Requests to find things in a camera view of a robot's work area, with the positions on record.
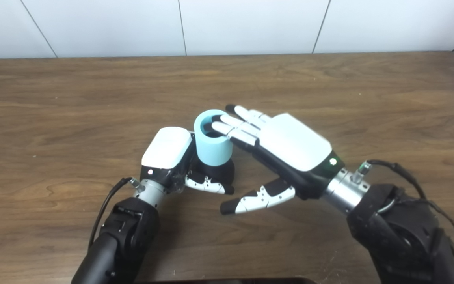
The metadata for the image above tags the right white-black robot hand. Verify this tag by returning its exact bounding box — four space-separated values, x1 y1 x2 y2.
210 104 346 215

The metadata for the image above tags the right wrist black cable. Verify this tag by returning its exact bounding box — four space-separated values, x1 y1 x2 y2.
351 159 454 284

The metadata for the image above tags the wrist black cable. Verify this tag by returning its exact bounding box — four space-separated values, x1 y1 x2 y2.
88 177 145 250
351 159 454 284

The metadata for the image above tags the black peg base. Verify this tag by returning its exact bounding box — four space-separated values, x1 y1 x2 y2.
194 158 236 188

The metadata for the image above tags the left white-black robot hand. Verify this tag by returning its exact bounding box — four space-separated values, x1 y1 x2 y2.
140 127 235 195

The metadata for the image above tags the light blue cylinder cup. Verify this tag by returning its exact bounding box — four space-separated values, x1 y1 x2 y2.
194 109 234 166

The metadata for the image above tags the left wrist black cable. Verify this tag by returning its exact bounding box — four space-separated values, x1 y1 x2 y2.
88 177 145 250

